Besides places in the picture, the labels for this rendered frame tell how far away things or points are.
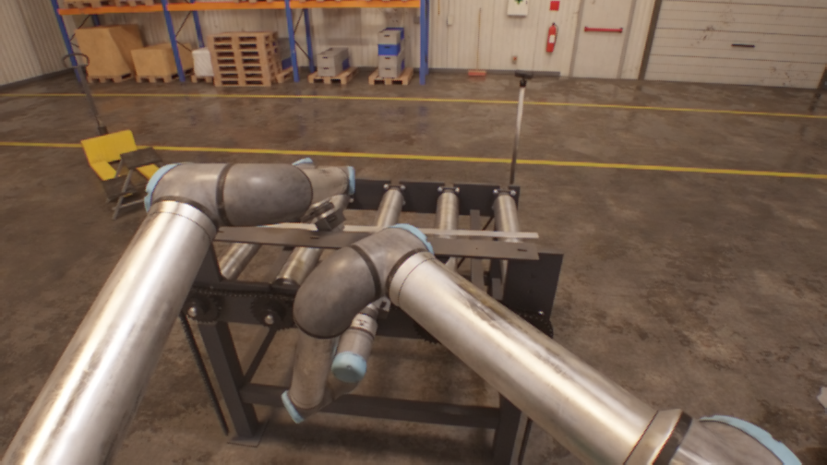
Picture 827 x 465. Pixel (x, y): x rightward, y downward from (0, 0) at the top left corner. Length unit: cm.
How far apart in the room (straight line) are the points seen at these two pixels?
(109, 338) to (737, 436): 77
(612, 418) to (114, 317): 65
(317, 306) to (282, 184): 22
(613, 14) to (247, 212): 1014
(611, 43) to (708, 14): 205
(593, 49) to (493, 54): 223
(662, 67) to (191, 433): 1068
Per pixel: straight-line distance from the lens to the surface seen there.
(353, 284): 73
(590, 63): 1060
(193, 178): 80
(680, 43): 1120
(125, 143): 610
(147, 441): 255
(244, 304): 170
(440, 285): 70
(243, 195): 76
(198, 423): 250
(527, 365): 63
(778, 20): 1213
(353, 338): 119
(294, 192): 79
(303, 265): 173
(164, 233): 73
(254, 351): 224
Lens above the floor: 190
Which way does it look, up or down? 29 degrees down
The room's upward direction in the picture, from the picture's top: straight up
